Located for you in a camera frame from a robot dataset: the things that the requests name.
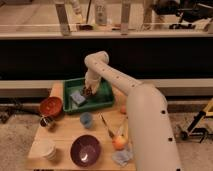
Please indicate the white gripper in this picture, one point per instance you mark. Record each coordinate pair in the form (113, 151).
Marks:
(92, 81)

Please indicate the dark red grape bunch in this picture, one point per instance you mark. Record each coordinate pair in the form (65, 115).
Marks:
(87, 92)

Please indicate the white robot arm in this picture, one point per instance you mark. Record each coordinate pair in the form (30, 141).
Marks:
(153, 141)

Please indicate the red-brown bowl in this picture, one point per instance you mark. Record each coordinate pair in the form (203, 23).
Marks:
(51, 106)

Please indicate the purple bowl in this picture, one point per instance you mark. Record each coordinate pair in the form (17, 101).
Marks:
(85, 151)

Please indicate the green plastic tray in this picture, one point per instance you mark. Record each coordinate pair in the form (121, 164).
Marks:
(103, 98)

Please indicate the blue sponge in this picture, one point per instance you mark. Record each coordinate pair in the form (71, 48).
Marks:
(78, 98)

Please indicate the blue cup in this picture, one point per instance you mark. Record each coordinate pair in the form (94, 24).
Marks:
(86, 119)

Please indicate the orange carrot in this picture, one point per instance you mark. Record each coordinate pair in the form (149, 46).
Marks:
(123, 109)

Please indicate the orange apple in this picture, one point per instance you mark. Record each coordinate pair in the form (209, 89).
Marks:
(119, 142)

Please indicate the blue crumpled cloth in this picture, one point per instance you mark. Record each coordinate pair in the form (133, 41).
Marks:
(122, 157)

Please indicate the white stacked bowls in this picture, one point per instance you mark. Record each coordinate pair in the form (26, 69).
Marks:
(46, 149)

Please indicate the yellow black cart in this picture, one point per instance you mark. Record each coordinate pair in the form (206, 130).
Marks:
(193, 130)

